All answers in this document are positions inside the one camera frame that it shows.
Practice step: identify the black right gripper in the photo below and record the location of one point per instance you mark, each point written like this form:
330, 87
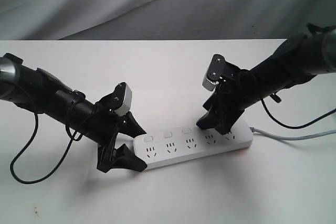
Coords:
229, 100

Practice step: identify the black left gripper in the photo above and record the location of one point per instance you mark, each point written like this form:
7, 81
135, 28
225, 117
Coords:
110, 124

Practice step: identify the white power strip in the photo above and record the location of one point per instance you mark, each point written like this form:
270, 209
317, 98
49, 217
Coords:
175, 145

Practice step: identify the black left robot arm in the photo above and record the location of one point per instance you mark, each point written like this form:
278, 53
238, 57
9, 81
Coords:
41, 92

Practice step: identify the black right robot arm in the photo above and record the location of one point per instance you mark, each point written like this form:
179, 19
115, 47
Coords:
296, 61

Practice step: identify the white backdrop cloth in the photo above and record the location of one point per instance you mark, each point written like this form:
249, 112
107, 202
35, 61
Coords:
160, 19

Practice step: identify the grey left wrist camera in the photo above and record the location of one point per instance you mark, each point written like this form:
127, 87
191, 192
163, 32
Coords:
121, 99

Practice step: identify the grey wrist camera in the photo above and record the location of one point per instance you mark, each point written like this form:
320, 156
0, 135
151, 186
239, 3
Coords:
218, 69
121, 99

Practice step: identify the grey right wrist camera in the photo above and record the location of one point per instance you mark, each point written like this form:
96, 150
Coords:
218, 69

